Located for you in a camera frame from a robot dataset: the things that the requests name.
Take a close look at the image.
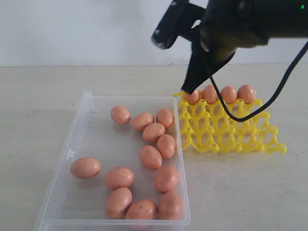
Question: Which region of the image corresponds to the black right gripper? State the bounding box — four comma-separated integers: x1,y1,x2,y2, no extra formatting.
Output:
181,0,269,94

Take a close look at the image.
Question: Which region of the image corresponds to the brown egg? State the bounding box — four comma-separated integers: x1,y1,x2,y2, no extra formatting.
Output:
155,166,179,194
183,90,200,105
70,157,101,180
237,85,256,104
110,106,131,125
202,84,218,104
140,145,162,170
220,86,237,104
142,123,166,142
105,187,133,219
158,191,182,220
156,134,176,158
125,199,157,219
155,108,173,128
104,167,135,190
132,113,154,131

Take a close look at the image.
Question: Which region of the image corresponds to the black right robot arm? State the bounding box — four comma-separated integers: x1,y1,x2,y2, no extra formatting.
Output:
181,0,308,93

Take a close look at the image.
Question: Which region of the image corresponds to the yellow plastic egg tray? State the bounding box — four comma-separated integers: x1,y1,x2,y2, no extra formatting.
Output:
175,92,287,154

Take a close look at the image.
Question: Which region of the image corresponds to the clear plastic box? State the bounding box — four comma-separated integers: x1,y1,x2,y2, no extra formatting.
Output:
34,91,191,231

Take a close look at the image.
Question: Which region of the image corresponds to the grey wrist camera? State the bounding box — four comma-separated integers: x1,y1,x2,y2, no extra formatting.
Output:
151,0,206,50

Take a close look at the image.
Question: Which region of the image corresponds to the black camera cable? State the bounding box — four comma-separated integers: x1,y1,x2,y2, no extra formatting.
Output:
202,39,308,123

